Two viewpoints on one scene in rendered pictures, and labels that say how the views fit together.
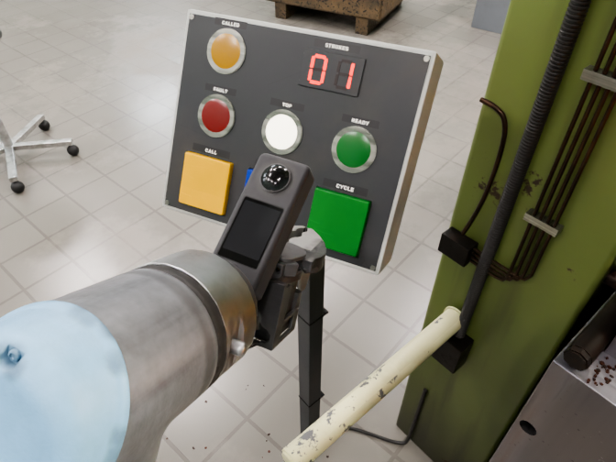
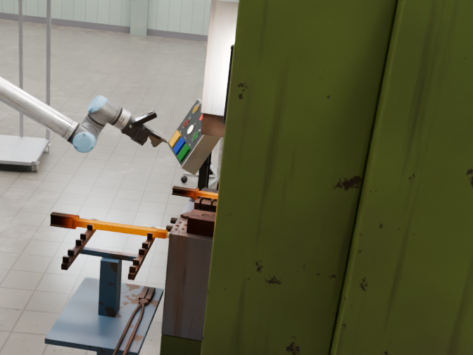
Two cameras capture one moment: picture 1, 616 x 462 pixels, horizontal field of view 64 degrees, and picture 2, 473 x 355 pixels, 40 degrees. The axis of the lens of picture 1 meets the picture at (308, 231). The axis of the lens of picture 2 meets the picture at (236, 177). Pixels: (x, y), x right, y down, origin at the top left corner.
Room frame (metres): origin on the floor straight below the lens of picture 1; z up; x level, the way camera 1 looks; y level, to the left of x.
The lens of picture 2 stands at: (-1.29, -2.29, 1.99)
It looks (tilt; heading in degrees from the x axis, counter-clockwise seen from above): 21 degrees down; 47
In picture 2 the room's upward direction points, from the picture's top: 7 degrees clockwise
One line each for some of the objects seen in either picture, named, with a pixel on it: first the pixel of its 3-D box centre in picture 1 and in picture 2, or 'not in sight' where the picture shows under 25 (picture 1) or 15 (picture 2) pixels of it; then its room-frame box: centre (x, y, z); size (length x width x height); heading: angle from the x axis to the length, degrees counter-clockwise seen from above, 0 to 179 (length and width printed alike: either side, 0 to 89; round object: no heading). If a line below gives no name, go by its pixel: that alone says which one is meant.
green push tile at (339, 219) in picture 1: (337, 221); (184, 153); (0.47, -0.04, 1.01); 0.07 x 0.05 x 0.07; 66
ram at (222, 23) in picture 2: not in sight; (267, 60); (0.37, -0.62, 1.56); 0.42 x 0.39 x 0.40; 131
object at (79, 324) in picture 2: not in sight; (108, 313); (-0.27, -0.64, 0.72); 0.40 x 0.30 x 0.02; 43
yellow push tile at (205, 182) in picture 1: (206, 182); (175, 139); (0.55, 0.14, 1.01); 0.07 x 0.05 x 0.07; 66
